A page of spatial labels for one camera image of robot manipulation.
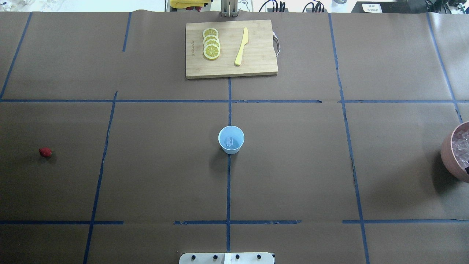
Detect red strawberry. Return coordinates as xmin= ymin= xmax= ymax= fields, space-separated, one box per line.
xmin=39 ymin=147 xmax=53 ymax=158

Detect yellow plastic knife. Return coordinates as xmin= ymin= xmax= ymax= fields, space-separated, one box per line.
xmin=234 ymin=27 xmax=249 ymax=66

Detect clear ice cubes pile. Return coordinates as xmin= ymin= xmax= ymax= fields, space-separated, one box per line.
xmin=451 ymin=130 xmax=469 ymax=169

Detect lemon slice farthest from logo end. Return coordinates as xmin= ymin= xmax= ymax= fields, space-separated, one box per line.
xmin=202 ymin=28 xmax=218 ymax=38

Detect pink bowl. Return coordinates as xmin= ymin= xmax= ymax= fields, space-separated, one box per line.
xmin=440 ymin=122 xmax=469 ymax=183

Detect white camera post base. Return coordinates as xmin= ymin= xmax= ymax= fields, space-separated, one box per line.
xmin=179 ymin=252 xmax=276 ymax=264

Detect aluminium frame post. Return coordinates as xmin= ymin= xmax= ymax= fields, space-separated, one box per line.
xmin=221 ymin=0 xmax=239 ymax=17

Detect light blue plastic cup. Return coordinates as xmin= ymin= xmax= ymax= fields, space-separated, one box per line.
xmin=218 ymin=125 xmax=245 ymax=154

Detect bamboo cutting board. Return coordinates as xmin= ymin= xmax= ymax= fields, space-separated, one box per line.
xmin=185 ymin=20 xmax=278 ymax=80

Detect front lemon slice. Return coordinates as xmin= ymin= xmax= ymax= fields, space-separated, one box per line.
xmin=203 ymin=45 xmax=221 ymax=60

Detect clear ice cube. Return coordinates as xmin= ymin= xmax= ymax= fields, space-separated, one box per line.
xmin=225 ymin=137 xmax=237 ymax=149

